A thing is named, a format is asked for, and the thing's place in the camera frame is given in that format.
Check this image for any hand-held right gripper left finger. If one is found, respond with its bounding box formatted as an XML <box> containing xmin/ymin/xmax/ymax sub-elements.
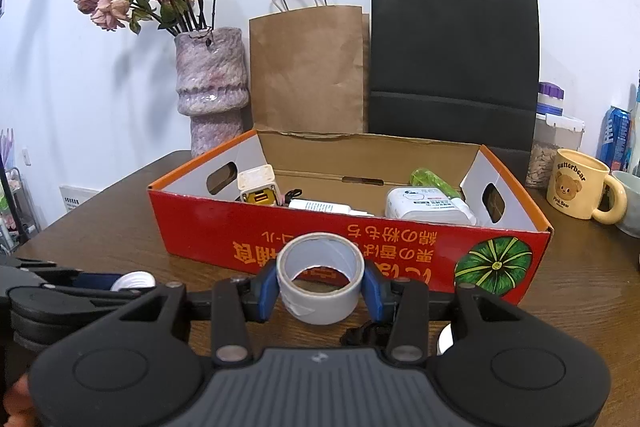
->
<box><xmin>117</xmin><ymin>259</ymin><xmax>281</xmax><ymax>368</ymax></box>

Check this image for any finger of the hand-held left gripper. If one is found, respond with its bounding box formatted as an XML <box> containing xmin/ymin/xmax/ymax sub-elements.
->
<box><xmin>0</xmin><ymin>257</ymin><xmax>121</xmax><ymax>291</ymax></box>
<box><xmin>9</xmin><ymin>285</ymin><xmax>145</xmax><ymax>314</ymax></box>

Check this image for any white screw cap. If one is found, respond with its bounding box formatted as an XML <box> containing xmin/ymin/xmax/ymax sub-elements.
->
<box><xmin>111</xmin><ymin>272</ymin><xmax>157</xmax><ymax>294</ymax></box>

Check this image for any small white dropper bottle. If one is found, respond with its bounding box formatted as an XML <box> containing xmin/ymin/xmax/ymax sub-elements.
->
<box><xmin>288</xmin><ymin>199</ymin><xmax>373</xmax><ymax>215</ymax></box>

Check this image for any green spray bottle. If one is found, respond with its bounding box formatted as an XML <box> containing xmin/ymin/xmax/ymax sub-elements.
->
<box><xmin>411</xmin><ymin>168</ymin><xmax>463</xmax><ymax>200</ymax></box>

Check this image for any black paper bag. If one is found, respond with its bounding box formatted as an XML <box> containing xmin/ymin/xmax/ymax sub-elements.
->
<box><xmin>368</xmin><ymin>0</ymin><xmax>542</xmax><ymax>168</ymax></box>

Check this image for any yellow bear mug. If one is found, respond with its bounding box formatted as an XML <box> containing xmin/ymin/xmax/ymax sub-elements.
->
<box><xmin>546</xmin><ymin>148</ymin><xmax>628</xmax><ymax>226</ymax></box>

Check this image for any white tape roll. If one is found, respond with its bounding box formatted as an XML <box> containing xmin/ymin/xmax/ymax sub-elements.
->
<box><xmin>276</xmin><ymin>234</ymin><xmax>366</xmax><ymax>325</ymax></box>

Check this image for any brown paper bag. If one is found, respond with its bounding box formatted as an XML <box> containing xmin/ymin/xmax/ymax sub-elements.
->
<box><xmin>249</xmin><ymin>0</ymin><xmax>372</xmax><ymax>138</ymax></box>

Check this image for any purple lidded jar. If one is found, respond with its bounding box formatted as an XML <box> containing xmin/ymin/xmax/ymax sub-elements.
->
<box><xmin>537</xmin><ymin>82</ymin><xmax>566</xmax><ymax>116</ymax></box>

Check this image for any clear seed container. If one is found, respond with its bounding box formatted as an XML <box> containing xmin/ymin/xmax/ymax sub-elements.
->
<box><xmin>525</xmin><ymin>113</ymin><xmax>586</xmax><ymax>188</ymax></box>

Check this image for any person's left hand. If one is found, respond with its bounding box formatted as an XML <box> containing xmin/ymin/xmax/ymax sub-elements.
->
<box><xmin>7</xmin><ymin>374</ymin><xmax>41</xmax><ymax>427</ymax></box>

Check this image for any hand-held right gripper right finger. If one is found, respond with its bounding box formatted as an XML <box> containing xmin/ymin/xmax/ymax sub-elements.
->
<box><xmin>361</xmin><ymin>259</ymin><xmax>531</xmax><ymax>365</ymax></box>

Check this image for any pink marbled ceramic vase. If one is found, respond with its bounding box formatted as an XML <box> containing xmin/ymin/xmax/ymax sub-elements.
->
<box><xmin>174</xmin><ymin>27</ymin><xmax>251</xmax><ymax>158</ymax></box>

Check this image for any white printed box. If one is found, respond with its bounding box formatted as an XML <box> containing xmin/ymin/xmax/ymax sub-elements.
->
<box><xmin>59</xmin><ymin>185</ymin><xmax>101</xmax><ymax>212</ymax></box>

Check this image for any black wire rack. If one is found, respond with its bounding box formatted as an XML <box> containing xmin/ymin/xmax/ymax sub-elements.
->
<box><xmin>0</xmin><ymin>127</ymin><xmax>41</xmax><ymax>253</ymax></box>

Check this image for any white wipes pack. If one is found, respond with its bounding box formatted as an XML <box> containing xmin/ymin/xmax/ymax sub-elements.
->
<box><xmin>384</xmin><ymin>187</ymin><xmax>477</xmax><ymax>225</ymax></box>

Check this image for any blue drink can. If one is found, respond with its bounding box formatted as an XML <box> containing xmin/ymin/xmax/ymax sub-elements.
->
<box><xmin>597</xmin><ymin>106</ymin><xmax>632</xmax><ymax>170</ymax></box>

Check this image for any red cardboard box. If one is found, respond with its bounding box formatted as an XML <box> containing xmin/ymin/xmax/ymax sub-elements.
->
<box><xmin>146</xmin><ymin>129</ymin><xmax>555</xmax><ymax>305</ymax></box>

